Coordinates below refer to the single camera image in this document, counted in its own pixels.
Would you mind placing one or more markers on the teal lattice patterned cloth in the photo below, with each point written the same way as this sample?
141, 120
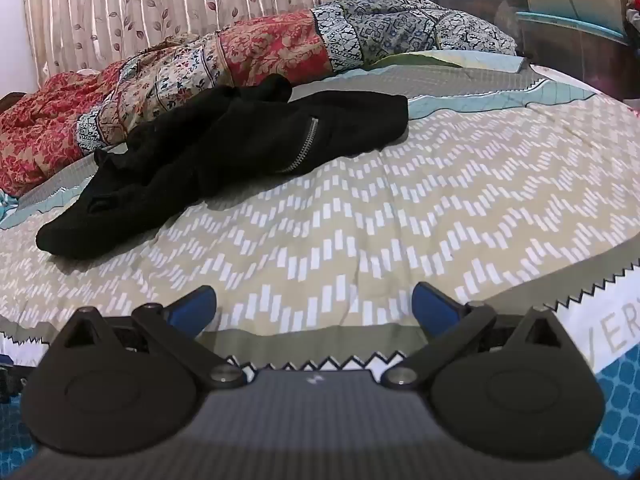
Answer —
7, 206

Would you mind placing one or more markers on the dark furniture with teal rim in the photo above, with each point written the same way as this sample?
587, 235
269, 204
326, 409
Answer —
560, 55

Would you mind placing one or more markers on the green and cream cloth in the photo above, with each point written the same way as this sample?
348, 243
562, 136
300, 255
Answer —
425, 59

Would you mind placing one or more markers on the beige chevron bedspread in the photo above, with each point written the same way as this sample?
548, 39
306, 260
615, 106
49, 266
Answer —
400, 200

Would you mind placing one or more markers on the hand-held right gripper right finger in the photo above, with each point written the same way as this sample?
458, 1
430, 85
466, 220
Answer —
435, 307

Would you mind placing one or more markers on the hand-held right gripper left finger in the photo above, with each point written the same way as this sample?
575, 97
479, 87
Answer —
192, 305

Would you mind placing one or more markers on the dark wooden headboard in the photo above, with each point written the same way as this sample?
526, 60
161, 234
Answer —
10, 102

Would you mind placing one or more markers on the patchwork floral quilt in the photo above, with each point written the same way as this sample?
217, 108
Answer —
270, 50

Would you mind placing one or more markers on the beige leaf print curtain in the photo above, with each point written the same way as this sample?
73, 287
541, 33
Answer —
150, 0

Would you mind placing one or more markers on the black pants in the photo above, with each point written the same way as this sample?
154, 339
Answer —
225, 150

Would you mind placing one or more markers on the blue patterned sheet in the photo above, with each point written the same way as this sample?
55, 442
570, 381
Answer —
617, 400

